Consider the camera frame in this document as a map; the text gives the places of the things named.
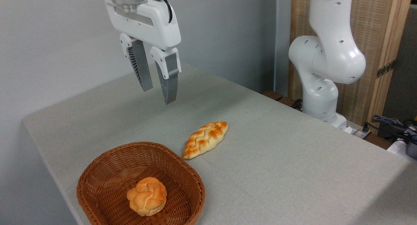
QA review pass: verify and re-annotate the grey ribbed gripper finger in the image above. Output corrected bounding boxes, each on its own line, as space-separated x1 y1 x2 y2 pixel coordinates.
150 47 181 105
120 33 153 92

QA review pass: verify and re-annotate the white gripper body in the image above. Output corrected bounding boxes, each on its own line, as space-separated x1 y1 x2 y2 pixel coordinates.
104 0 181 51

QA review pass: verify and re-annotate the round knotted bread roll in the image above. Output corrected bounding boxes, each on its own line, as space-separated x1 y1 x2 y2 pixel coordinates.
126 177 167 217

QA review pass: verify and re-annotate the long braided bread loaf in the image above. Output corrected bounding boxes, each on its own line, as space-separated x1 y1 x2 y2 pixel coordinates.
182 121 228 159

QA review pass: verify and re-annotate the brown wooden base board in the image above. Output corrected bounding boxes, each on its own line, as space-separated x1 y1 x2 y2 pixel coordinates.
263 90 304 110

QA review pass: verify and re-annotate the brown wicker basket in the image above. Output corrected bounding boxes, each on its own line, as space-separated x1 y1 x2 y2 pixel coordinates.
77 142 206 225

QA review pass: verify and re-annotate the grey tablecloth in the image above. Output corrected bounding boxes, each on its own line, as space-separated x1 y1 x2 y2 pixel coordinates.
22 63 417 225

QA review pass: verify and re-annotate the white power strip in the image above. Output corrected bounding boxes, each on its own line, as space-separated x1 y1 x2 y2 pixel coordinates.
349 122 372 140

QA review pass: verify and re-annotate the dark grey partition panel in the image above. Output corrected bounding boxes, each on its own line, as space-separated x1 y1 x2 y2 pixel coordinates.
381 5 417 122

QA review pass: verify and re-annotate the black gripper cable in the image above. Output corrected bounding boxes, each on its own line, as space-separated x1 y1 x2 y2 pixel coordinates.
143 0 173 24

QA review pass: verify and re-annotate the dark metal hinge bracket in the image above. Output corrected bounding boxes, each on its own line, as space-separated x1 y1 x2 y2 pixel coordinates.
376 60 396 79

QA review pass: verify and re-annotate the blue grey cable bundle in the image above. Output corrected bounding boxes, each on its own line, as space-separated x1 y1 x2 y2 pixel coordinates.
371 114 417 141

